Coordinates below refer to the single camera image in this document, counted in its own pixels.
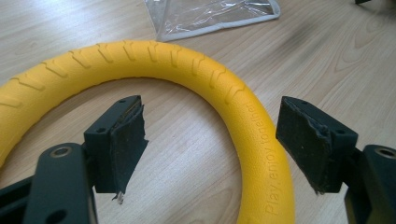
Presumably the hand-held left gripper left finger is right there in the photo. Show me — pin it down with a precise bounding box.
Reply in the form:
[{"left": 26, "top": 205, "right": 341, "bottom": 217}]
[{"left": 83, "top": 94, "right": 149, "bottom": 205}]

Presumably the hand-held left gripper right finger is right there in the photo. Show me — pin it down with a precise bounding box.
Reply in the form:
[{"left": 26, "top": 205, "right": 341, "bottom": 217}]
[{"left": 275, "top": 95, "right": 360, "bottom": 195}]

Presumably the clear plastic zip bag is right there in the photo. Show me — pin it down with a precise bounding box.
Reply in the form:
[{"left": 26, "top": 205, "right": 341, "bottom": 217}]
[{"left": 143, "top": 0, "right": 282, "bottom": 43}]

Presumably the yellow foam ring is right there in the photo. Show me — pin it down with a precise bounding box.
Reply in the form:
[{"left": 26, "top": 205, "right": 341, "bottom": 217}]
[{"left": 0, "top": 39, "right": 296, "bottom": 224}]

